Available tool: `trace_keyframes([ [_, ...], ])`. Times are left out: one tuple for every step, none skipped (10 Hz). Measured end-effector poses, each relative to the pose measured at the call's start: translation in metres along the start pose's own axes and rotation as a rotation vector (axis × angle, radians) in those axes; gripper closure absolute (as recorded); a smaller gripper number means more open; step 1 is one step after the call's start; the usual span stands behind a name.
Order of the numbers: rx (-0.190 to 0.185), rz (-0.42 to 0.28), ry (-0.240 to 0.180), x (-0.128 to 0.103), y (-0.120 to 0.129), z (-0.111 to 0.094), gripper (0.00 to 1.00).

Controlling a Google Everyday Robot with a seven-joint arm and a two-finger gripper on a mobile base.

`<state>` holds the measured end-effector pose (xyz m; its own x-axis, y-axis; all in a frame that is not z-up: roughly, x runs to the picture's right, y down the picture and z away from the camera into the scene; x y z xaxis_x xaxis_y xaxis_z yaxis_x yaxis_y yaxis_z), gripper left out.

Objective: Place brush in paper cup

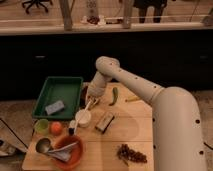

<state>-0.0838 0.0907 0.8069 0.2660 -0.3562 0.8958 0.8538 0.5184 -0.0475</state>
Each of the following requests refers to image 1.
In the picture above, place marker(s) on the green plastic tray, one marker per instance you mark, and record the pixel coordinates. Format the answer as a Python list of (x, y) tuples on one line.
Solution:
[(59, 88)]

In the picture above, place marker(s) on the wooden board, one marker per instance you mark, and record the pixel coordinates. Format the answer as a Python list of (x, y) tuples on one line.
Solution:
[(132, 125)]

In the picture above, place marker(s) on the yellow pepper piece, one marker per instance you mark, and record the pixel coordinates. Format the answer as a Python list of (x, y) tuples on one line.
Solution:
[(132, 99)]

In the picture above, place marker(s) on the white handled brush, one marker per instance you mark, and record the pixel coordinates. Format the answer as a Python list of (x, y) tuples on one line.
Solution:
[(72, 128)]

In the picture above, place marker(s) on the black rectangular eraser block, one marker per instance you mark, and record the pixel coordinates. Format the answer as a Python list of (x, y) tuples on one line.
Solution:
[(104, 122)]

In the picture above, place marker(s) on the metal ladle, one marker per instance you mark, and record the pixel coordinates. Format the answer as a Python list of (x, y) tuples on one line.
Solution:
[(44, 144)]

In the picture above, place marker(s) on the orange fruit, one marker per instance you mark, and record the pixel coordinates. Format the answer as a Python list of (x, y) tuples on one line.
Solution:
[(56, 128)]

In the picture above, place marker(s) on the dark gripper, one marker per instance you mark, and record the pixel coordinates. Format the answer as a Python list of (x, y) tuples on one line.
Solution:
[(83, 99)]

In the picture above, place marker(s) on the blue grey sponge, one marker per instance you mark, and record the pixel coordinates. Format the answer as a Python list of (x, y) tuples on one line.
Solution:
[(54, 107)]

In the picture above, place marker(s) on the white paper cup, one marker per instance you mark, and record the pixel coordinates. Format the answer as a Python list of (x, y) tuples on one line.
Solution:
[(83, 118)]

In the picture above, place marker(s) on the bunch of dark grapes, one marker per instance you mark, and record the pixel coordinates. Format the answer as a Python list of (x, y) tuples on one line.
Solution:
[(126, 154)]

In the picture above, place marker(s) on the black office chair base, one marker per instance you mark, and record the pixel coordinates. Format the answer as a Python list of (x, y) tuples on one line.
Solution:
[(29, 3)]

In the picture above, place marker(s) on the green plastic cup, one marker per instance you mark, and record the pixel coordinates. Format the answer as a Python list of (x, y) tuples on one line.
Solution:
[(42, 126)]

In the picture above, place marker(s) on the wooden shelf rail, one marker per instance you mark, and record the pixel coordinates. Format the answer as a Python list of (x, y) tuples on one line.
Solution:
[(42, 28)]

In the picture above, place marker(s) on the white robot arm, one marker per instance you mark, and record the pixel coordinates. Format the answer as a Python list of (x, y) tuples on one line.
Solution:
[(177, 129)]

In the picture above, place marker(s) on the green chili pepper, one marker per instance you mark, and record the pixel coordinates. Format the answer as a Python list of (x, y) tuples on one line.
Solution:
[(115, 96)]

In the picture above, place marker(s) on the orange bowl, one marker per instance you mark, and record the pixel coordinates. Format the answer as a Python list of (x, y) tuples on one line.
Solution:
[(75, 153)]

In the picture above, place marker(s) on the metal spoon in bowl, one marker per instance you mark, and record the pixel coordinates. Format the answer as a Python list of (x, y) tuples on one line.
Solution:
[(64, 149)]

